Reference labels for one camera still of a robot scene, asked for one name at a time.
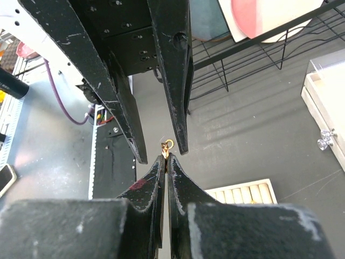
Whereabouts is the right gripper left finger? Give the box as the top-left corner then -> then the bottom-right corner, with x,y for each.
1,155 -> 165,258

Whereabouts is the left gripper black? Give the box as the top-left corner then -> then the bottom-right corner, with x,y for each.
20,1 -> 194,164

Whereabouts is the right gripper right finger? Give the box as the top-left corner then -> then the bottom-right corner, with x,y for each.
167,154 -> 334,258

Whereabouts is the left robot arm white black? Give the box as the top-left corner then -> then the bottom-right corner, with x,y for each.
1,1 -> 194,164

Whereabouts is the beige velvet jewelry tray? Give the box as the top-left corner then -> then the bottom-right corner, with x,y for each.
205,179 -> 278,204

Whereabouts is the clear acrylic jewelry box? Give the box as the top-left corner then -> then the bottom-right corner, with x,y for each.
301,55 -> 344,168

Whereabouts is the dark green round plate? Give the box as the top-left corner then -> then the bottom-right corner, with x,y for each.
189,0 -> 231,42

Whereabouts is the square cream plate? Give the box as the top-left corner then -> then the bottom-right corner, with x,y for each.
217,0 -> 270,43

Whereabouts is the black phone on floor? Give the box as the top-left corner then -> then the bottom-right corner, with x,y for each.
0,163 -> 17,197

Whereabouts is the round pink cream plate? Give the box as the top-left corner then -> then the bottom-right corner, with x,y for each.
230,0 -> 323,39

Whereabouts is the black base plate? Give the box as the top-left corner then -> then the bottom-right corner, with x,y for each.
92,105 -> 136,199

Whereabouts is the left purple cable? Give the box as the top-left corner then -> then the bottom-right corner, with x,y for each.
43,58 -> 96,126

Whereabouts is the grey slotted cable duct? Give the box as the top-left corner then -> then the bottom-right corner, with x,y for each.
88,105 -> 98,200

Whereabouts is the black wire dish rack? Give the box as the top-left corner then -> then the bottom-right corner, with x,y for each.
190,1 -> 344,101

